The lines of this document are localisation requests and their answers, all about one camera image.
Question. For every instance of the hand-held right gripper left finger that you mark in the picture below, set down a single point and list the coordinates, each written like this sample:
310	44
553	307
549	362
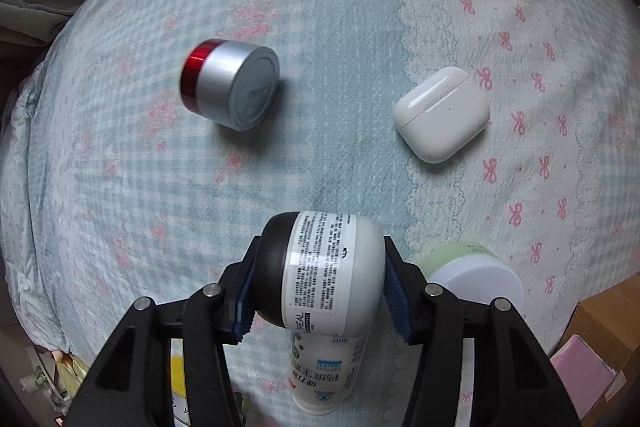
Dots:
244	292

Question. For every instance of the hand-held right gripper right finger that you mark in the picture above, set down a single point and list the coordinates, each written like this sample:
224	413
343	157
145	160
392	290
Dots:
396	292

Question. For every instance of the white jar with black cap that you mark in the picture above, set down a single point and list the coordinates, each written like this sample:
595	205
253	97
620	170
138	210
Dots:
320	274

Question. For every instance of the green and white jar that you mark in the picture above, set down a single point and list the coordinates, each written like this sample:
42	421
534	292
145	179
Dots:
472	274

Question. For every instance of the yellow packet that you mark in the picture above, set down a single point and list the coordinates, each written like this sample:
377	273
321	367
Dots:
177	374

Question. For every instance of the white tube with blue label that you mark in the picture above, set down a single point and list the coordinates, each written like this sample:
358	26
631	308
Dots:
322	369

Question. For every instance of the white earbuds case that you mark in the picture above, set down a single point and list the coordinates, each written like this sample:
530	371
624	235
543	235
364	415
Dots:
441	113

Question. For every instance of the pink paper pad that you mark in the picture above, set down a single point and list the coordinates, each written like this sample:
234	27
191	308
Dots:
582	369

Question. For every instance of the red and silver jar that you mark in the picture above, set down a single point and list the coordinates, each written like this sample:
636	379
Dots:
230	84

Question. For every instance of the brown cardboard box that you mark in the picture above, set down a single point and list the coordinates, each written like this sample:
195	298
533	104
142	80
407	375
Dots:
607	324

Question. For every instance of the checked floral bedsheet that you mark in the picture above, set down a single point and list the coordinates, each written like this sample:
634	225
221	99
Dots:
310	57

